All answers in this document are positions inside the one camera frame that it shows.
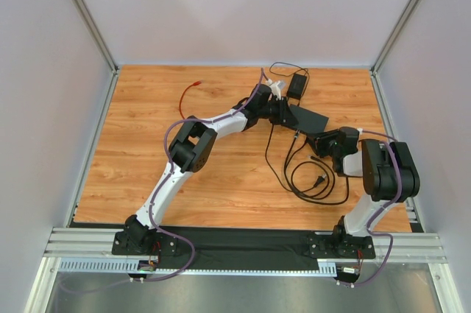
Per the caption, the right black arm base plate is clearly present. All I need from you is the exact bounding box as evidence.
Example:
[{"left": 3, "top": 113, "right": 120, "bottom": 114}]
[{"left": 300, "top": 232, "right": 376, "bottom": 259}]

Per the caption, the aluminium front rail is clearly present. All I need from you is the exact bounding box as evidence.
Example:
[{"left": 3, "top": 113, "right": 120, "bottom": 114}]
[{"left": 44, "top": 228, "right": 447, "bottom": 264}]

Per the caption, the right aluminium frame post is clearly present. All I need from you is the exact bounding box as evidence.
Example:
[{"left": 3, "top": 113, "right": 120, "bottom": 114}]
[{"left": 370, "top": 0, "right": 421, "bottom": 76}]

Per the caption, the black adapter power cord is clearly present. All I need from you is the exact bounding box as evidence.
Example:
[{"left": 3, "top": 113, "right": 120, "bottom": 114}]
[{"left": 265, "top": 123, "right": 328, "bottom": 192}]

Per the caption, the black power adapter brick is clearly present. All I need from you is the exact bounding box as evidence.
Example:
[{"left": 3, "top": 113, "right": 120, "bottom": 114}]
[{"left": 286, "top": 73, "right": 308, "bottom": 100}]

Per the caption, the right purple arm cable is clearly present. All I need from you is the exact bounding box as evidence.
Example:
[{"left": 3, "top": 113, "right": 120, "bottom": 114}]
[{"left": 336, "top": 129, "right": 404, "bottom": 288}]

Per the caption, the grey slotted cable duct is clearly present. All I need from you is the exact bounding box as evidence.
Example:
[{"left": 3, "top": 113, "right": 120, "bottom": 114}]
[{"left": 57, "top": 258, "right": 341, "bottom": 278}]

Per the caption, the black side cable loop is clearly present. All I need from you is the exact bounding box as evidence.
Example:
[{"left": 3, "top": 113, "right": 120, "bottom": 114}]
[{"left": 305, "top": 176, "right": 350, "bottom": 206}]

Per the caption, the left aluminium frame post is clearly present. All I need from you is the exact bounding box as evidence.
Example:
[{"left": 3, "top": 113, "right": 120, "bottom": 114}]
[{"left": 72, "top": 0, "right": 118, "bottom": 72}]

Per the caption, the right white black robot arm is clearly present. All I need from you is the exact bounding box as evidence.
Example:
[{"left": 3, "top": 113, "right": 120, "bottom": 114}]
[{"left": 308, "top": 127, "right": 420, "bottom": 242}]

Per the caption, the aluminium frame post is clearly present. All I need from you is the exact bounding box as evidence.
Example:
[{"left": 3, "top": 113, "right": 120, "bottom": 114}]
[
  {"left": 370, "top": 0, "right": 421, "bottom": 76},
  {"left": 72, "top": 0, "right": 118, "bottom": 72}
]

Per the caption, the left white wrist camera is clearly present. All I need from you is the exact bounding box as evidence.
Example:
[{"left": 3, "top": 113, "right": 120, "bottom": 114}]
[{"left": 266, "top": 79, "right": 286, "bottom": 100}]

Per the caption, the black network switch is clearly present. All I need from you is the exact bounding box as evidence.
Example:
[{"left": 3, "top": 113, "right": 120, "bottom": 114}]
[{"left": 287, "top": 105, "right": 329, "bottom": 135}]

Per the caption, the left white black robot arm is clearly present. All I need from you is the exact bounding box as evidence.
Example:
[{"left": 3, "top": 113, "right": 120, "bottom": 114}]
[{"left": 124, "top": 80, "right": 296, "bottom": 249}]

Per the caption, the red ethernet cable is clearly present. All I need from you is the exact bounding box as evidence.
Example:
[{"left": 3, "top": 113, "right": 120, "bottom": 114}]
[{"left": 179, "top": 80, "right": 203, "bottom": 117}]

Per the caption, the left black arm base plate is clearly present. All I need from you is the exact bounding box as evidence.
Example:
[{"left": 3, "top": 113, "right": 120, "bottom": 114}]
[{"left": 111, "top": 230, "right": 179, "bottom": 256}]

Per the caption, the thin black adapter lead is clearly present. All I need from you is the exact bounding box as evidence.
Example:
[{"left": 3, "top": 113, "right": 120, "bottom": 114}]
[{"left": 269, "top": 61, "right": 311, "bottom": 93}]

